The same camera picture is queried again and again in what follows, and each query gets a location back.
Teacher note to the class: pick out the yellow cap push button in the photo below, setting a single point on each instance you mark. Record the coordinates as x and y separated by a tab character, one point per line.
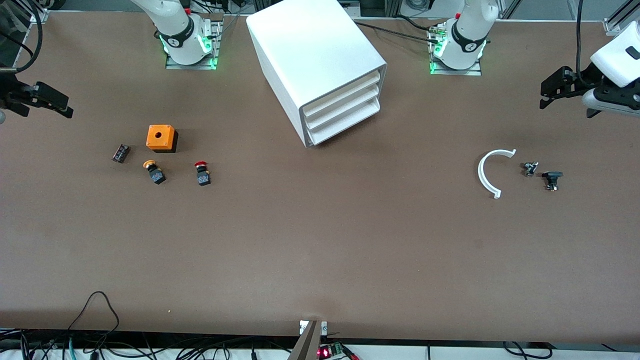
156	175

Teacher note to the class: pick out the orange box with hole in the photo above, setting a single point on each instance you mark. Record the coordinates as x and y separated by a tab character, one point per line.
161	136

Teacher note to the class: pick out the aluminium frame profile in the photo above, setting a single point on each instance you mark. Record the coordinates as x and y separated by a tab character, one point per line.
40	16
617	22

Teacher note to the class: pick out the small grey black switch part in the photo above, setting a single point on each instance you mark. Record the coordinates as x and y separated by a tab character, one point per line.
530	169

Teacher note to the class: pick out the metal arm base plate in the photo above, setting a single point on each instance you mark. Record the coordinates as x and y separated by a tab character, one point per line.
455	73
190	66

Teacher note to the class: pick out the circuit board with red light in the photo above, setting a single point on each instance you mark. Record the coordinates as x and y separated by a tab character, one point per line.
327	351

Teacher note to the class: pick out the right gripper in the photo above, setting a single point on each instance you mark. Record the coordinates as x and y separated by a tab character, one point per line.
11	93

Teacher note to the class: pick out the white curved plastic arc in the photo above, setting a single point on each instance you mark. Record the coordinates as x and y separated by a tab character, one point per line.
480	172

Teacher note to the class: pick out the orange object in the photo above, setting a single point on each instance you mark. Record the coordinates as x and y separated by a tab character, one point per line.
306	345

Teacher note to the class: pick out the white lower shelf board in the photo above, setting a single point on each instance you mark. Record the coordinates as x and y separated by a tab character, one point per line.
450	354

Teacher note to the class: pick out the black switch contact block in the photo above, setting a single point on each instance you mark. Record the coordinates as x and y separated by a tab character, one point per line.
552	175

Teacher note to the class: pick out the red cap push button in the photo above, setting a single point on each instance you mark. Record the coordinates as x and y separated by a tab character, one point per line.
202	177

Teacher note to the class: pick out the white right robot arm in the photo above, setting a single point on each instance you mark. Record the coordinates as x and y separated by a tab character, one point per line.
170	20

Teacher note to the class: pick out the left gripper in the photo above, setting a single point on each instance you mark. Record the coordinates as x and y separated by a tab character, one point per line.
586	81

